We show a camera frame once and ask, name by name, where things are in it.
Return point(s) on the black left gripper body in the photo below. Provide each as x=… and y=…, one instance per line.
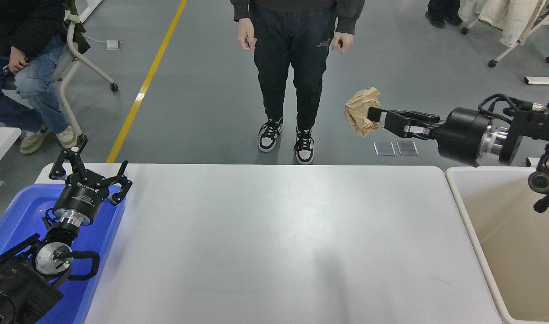
x=83, y=193

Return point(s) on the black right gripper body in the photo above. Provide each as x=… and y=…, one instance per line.
x=459, y=135

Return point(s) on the tan paper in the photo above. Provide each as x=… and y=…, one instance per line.
x=357, y=110

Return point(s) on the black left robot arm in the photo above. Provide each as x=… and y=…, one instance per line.
x=13, y=288

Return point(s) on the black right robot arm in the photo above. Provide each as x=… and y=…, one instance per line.
x=535, y=123

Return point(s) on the standing person's left hand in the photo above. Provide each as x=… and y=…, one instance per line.
x=344, y=42

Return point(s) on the seated person's hand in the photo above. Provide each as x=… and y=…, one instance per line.
x=17, y=60

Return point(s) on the standing person's right hand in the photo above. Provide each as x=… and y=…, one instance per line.
x=246, y=36

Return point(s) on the metal floor plate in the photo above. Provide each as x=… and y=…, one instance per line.
x=407, y=147
x=384, y=148

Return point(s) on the blue plastic tray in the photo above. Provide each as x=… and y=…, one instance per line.
x=22, y=211

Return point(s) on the white floor bar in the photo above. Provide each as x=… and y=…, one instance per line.
x=544, y=80
x=533, y=161

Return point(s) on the seated person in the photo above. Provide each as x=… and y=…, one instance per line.
x=31, y=81

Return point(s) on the large pale plastic bin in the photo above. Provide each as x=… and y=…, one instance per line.
x=504, y=225

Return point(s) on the white chair with coat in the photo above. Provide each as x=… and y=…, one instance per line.
x=517, y=42

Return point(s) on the standing person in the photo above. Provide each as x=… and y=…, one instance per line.
x=292, y=67

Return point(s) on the dark green jacket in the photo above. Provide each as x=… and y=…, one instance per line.
x=78, y=38

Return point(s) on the white power adapter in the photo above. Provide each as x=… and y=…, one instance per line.
x=113, y=44

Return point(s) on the white rolling chair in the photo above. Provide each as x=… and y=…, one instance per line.
x=70, y=36

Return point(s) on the cream coat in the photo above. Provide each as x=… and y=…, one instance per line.
x=504, y=13

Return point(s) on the white furniture frame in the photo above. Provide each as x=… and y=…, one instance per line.
x=88, y=10

